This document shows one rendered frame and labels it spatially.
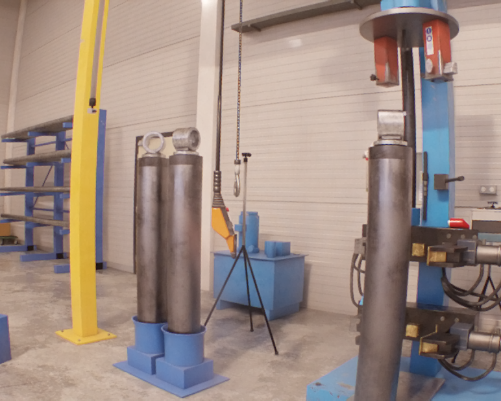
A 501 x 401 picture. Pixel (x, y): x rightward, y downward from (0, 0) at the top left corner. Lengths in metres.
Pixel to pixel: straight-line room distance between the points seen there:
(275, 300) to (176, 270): 1.94
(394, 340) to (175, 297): 1.37
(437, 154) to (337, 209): 2.27
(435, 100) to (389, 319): 1.42
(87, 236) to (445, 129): 2.81
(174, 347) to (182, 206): 0.89
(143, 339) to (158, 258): 0.57
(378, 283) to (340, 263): 2.85
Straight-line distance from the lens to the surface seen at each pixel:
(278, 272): 4.58
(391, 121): 2.16
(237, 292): 4.86
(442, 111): 2.93
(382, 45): 2.75
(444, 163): 2.88
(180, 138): 2.86
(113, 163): 7.77
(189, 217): 2.81
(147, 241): 3.06
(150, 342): 3.18
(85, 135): 3.86
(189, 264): 2.84
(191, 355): 2.96
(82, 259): 3.87
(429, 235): 2.67
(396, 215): 2.10
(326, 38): 5.33
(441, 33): 2.52
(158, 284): 3.11
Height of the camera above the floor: 1.22
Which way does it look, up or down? 1 degrees down
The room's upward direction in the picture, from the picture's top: 1 degrees clockwise
